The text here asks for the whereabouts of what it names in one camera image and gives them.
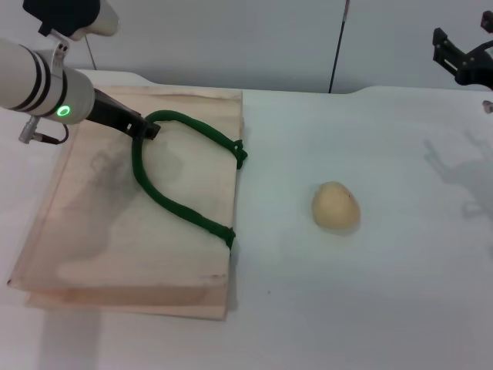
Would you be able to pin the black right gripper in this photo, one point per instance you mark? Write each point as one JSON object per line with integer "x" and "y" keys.
{"x": 477, "y": 67}

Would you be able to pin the egg yolk pastry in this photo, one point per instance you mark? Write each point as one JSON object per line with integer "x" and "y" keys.
{"x": 336, "y": 208}

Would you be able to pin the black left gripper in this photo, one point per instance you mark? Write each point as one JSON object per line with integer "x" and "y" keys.
{"x": 113, "y": 115}

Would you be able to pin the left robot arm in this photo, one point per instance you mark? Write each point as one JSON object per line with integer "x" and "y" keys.
{"x": 23, "y": 77}

